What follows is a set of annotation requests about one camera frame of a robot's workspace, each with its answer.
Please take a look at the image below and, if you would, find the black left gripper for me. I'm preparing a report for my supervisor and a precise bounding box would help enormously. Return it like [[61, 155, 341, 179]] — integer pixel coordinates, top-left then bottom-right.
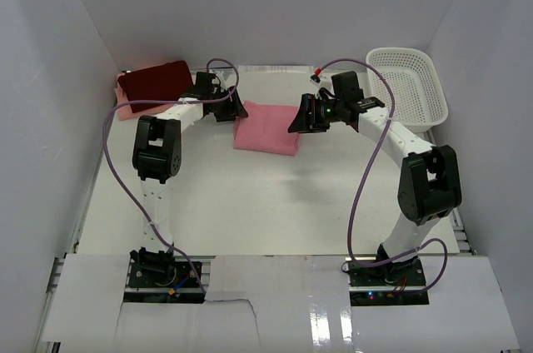
[[209, 87, 248, 123]]

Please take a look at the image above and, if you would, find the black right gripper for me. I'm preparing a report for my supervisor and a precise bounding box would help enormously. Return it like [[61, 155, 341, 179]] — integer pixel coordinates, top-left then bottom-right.
[[288, 94, 345, 134]]

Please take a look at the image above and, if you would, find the pink t-shirt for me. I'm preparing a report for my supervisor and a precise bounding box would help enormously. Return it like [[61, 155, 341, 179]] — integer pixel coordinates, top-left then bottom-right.
[[233, 101, 299, 156]]

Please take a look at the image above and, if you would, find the white perforated plastic basket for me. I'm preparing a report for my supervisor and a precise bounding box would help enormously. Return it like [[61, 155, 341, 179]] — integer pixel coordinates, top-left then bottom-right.
[[366, 47, 448, 133]]

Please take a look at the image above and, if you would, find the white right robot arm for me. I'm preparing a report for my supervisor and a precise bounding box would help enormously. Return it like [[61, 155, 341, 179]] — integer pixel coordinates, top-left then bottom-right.
[[288, 71, 462, 286]]

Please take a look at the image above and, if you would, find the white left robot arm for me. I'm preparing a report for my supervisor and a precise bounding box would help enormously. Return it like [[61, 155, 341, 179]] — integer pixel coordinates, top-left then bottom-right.
[[132, 72, 248, 253]]

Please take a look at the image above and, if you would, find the dark red folded t-shirt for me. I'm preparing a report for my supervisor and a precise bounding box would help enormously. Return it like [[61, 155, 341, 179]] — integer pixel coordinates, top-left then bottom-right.
[[115, 61, 193, 103]]

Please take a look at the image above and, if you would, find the peach folded t-shirt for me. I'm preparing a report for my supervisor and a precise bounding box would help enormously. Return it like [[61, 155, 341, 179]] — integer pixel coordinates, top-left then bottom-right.
[[114, 85, 172, 121]]

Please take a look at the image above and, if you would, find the white front cover board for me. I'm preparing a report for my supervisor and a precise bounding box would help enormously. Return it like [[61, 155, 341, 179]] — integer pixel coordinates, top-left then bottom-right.
[[42, 255, 520, 352]]

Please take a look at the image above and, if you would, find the white paper sheet at wall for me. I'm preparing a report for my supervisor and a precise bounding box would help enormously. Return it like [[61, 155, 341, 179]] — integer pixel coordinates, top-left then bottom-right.
[[238, 65, 314, 74]]

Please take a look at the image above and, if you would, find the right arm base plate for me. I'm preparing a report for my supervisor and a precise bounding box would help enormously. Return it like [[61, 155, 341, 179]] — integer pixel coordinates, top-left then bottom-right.
[[341, 258, 430, 307]]

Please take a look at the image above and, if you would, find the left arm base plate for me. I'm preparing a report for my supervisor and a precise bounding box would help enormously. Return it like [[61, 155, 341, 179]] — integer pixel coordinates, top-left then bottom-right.
[[123, 261, 205, 304]]

